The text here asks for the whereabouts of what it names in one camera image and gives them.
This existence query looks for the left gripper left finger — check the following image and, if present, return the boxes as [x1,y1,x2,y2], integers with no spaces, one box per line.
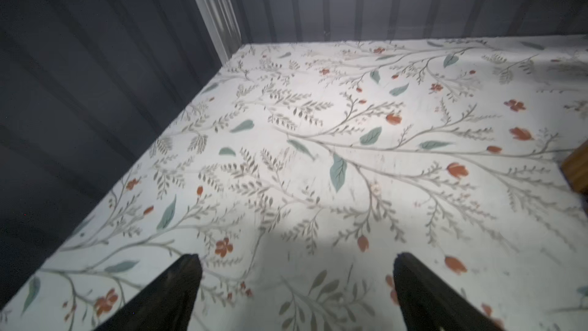
[97,254,203,330]

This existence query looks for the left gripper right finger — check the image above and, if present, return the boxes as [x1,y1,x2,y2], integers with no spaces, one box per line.
[394,252,501,331]

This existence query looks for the wooden two-tier shelf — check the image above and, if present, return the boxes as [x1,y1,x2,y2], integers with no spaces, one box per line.
[560,142,588,195]

